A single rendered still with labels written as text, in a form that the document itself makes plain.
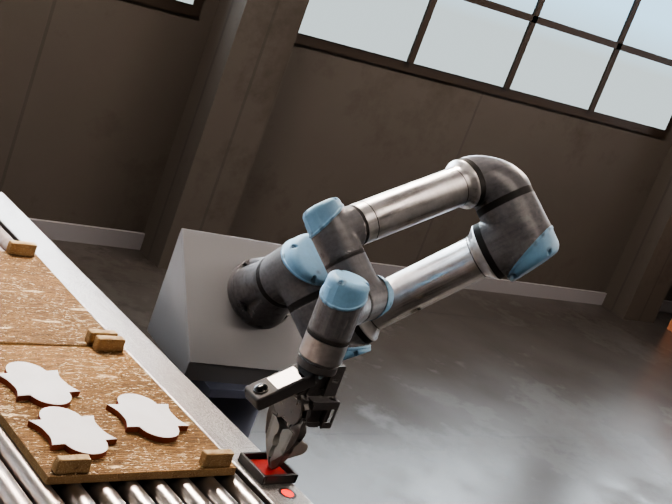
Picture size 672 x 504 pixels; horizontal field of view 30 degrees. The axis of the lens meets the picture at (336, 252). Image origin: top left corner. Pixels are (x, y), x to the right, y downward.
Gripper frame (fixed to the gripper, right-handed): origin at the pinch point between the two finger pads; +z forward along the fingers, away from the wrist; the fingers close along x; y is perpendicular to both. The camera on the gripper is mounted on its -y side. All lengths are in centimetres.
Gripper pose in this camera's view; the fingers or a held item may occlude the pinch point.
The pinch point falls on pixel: (270, 461)
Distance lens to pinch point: 217.4
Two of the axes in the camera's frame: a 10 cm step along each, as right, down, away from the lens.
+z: -3.4, 9.0, 2.8
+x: -5.8, -4.3, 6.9
